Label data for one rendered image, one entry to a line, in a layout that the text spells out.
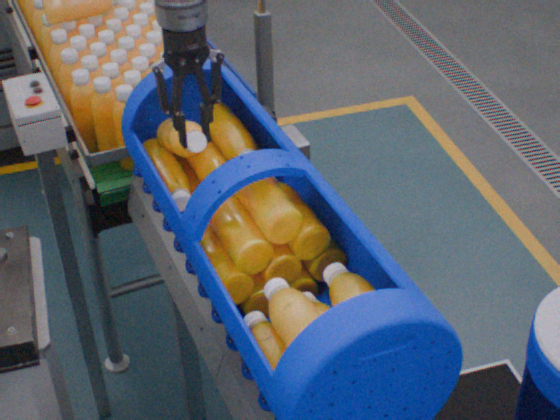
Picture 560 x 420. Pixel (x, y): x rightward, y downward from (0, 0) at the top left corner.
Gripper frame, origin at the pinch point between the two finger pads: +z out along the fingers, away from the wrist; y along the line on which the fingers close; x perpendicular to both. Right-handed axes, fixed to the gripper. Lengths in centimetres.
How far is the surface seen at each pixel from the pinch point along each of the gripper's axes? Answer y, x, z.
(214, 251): -4.5, -20.8, 12.9
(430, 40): 203, 230, 119
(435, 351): 14, -62, 8
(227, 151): 7.8, 5.0, 10.4
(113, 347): -14, 67, 111
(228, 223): -1.6, -21.0, 7.7
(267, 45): 42, 67, 20
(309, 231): 10.3, -28.3, 8.3
